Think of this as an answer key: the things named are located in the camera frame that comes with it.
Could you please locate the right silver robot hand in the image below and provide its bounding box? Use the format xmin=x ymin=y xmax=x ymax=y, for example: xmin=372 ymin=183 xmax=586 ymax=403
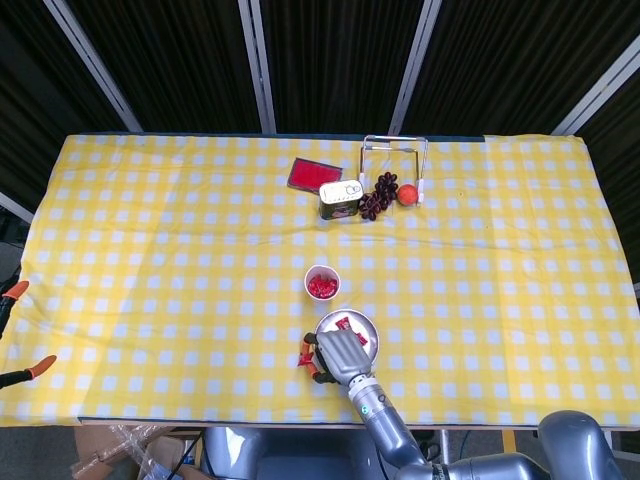
xmin=301 ymin=329 xmax=377 ymax=386

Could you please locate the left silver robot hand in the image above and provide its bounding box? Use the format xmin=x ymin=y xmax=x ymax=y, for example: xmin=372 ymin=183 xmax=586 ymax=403
xmin=0 ymin=280 xmax=59 ymax=390

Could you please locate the round metal plate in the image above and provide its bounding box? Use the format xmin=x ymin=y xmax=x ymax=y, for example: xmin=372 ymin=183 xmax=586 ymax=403
xmin=313 ymin=308 xmax=380 ymax=374

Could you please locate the white paper cup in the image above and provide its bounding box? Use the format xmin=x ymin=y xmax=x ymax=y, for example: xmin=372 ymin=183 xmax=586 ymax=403
xmin=303 ymin=263 xmax=342 ymax=303

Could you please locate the grey robot torso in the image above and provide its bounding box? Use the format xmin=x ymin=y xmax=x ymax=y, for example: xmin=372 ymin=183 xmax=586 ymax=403
xmin=202 ymin=427 xmax=416 ymax=480

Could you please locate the luncheon meat tin can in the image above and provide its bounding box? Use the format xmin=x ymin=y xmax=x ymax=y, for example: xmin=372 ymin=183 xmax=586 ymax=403
xmin=318 ymin=179 xmax=363 ymax=221

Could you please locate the brown cardboard box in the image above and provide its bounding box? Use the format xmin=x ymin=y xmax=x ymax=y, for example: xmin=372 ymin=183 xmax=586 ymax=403
xmin=69 ymin=424 xmax=216 ymax=480

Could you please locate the dark purple grape bunch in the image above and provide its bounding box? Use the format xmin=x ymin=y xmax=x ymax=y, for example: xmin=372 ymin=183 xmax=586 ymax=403
xmin=358 ymin=171 xmax=400 ymax=222

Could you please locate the yellow white checked tablecloth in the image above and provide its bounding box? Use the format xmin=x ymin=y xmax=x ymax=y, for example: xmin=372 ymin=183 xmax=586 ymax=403
xmin=0 ymin=132 xmax=640 ymax=429

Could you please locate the red rectangular tray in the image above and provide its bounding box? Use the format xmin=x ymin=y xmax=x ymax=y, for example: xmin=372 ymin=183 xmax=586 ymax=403
xmin=286 ymin=157 xmax=344 ymax=194

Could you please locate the black curtain panel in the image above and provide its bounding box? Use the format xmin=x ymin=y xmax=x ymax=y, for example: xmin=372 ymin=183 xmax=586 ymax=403
xmin=259 ymin=0 xmax=426 ymax=135
xmin=574 ymin=74 xmax=640 ymax=286
xmin=0 ymin=0 xmax=136 ymax=201
xmin=67 ymin=0 xmax=264 ymax=134
xmin=404 ymin=0 xmax=640 ymax=135

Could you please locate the white partition post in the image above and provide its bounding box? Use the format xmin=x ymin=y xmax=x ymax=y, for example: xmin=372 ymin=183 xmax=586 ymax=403
xmin=42 ymin=0 xmax=145 ymax=134
xmin=237 ymin=0 xmax=278 ymax=135
xmin=551 ymin=34 xmax=640 ymax=136
xmin=387 ymin=0 xmax=444 ymax=136
xmin=0 ymin=191 xmax=35 ymax=225

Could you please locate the metal wire rack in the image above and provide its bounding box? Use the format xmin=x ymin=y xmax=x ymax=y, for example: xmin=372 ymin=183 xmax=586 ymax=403
xmin=357 ymin=134 xmax=430 ymax=205

